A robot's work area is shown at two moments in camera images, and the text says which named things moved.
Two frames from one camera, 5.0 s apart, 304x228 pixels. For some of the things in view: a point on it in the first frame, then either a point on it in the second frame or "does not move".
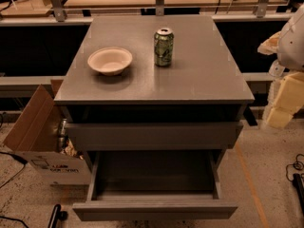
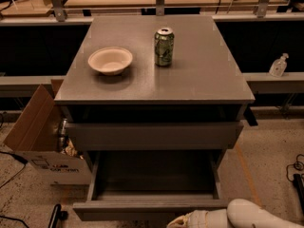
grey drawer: [129, 184] does not move
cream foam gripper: [293, 47] → [199, 219]
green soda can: [163, 47] does not move
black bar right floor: [298, 186] does not move
